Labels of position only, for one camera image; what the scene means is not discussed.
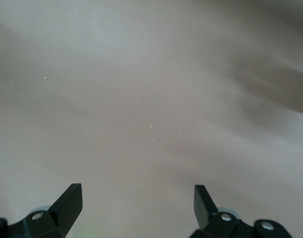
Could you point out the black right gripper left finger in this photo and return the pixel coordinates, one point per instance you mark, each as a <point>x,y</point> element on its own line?
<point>65,210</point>

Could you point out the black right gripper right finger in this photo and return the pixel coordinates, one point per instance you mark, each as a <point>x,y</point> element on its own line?
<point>203,210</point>

